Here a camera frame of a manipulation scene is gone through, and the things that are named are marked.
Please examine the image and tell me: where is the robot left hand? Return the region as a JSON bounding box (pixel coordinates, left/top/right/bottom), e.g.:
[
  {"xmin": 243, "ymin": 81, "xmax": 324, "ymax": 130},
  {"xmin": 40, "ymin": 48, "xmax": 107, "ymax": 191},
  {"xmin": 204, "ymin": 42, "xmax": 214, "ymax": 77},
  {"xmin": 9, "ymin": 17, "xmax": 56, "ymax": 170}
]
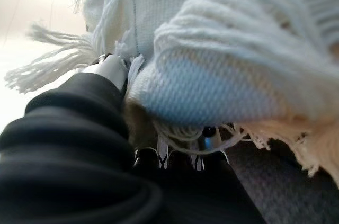
[{"xmin": 0, "ymin": 53, "xmax": 265, "ymax": 224}]

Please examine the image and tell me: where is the white fringed cushion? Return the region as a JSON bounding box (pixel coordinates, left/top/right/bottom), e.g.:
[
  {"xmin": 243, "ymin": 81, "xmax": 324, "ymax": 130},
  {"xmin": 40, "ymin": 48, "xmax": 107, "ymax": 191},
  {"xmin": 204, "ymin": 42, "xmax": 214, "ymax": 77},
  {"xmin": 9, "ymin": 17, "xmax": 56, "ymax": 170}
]
[{"xmin": 4, "ymin": 0, "xmax": 339, "ymax": 177}]

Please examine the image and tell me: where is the grey upholstered armchair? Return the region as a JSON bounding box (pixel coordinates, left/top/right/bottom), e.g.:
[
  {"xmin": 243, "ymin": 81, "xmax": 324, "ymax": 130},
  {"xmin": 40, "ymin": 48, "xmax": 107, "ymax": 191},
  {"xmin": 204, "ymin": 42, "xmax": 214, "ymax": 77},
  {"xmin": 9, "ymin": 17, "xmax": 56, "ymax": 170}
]
[{"xmin": 227, "ymin": 139, "xmax": 339, "ymax": 224}]

